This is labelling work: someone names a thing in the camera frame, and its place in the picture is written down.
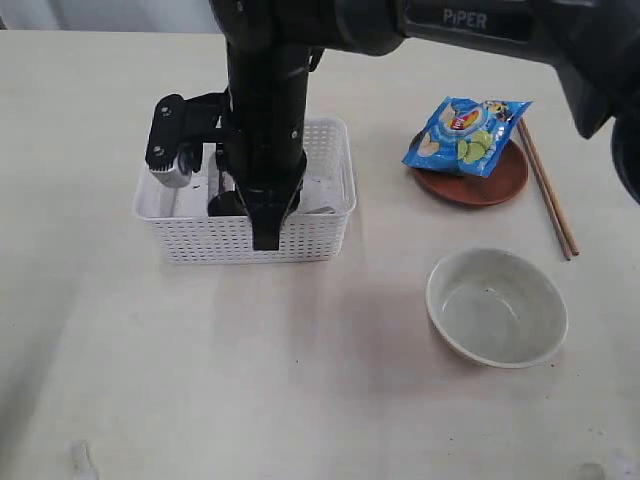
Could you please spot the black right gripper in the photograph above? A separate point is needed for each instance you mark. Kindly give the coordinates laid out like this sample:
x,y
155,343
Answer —
x,y
267,98

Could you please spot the white perforated plastic basket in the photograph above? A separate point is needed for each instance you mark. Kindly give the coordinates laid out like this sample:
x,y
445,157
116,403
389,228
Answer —
x,y
315,231

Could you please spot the blue chips snack bag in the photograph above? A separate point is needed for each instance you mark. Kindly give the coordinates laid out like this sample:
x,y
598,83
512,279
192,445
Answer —
x,y
465,137

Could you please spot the brown wooden plate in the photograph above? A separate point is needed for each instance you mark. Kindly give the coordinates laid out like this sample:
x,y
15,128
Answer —
x,y
506,181

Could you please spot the grey speckled ceramic bowl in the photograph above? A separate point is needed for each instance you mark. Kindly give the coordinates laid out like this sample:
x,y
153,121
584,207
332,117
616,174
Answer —
x,y
496,309

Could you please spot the brown wooden chopstick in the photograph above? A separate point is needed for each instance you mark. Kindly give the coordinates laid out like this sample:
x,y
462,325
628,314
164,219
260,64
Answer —
x,y
559,210
535,166

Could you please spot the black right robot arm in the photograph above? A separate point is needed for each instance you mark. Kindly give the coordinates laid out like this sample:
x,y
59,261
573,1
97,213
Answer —
x,y
592,45

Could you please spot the grey metal cup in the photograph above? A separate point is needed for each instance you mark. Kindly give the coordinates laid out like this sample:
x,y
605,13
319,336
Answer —
x,y
222,198

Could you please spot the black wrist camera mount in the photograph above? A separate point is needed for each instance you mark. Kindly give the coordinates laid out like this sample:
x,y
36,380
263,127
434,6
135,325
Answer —
x,y
179,129

